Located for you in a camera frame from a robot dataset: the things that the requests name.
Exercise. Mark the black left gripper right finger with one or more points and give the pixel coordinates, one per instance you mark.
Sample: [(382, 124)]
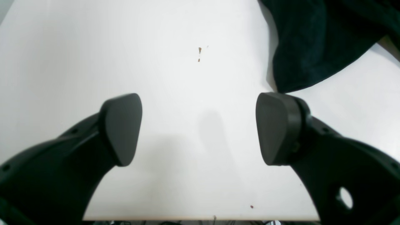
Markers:
[(348, 181)]

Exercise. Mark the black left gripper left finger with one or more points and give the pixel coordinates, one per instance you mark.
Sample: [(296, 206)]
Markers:
[(53, 182)]

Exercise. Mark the black T-shirt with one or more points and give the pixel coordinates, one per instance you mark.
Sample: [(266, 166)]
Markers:
[(319, 38)]

